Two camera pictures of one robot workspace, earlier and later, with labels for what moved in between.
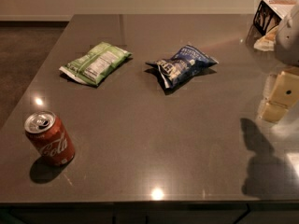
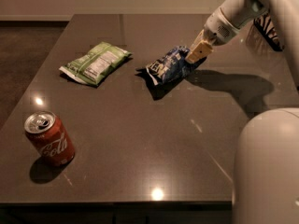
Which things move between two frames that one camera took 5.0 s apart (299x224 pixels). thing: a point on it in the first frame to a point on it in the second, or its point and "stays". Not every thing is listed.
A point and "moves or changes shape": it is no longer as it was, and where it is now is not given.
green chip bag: x=97 y=63 stays
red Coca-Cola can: x=49 y=135 stays
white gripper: x=289 y=39 to x=219 y=29
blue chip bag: x=183 y=67 moves or changes shape
